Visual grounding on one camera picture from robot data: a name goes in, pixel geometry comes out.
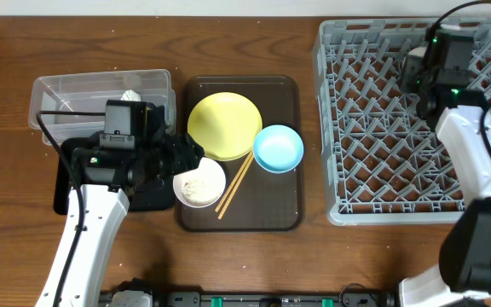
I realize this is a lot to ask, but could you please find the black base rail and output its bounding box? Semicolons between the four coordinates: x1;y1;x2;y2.
97;278;400;307

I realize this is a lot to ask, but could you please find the blue bowl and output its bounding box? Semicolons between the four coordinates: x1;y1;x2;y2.
252;125;304;174

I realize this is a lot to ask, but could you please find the lower wooden chopstick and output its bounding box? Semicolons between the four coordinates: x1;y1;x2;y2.
217;152;256;221

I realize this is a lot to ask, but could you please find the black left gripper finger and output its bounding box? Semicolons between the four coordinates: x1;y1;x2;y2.
170;156;203;176
173;133;205;159

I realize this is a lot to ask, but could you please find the clear plastic bin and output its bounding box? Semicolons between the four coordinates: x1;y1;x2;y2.
29;69;176;143

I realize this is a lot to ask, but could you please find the grey dishwasher rack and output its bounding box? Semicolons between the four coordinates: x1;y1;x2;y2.
311;15;491;227

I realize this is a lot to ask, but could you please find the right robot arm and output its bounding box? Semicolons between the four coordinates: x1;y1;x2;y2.
398;78;491;306

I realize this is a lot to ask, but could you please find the pale green cup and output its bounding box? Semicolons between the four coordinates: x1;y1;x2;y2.
403;46;426;67

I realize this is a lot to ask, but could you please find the wooden chopstick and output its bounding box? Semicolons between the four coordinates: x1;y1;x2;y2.
214;149;254;213
217;152;256;221

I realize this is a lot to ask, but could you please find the black plastic tray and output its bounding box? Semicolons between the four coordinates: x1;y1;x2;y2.
53;137;175;215

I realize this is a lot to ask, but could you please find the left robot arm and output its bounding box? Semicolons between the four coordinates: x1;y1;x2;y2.
37;133;204;306

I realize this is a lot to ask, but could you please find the yellow plate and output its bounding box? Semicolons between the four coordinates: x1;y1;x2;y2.
187;92;263;161

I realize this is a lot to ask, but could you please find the white tissue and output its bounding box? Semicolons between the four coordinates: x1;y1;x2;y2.
121;90;142;101

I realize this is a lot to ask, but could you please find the upper wooden chopstick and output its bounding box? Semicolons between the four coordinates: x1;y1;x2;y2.
214;149;254;213

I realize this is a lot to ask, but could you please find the brown serving tray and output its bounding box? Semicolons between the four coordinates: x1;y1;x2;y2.
176;76;304;232

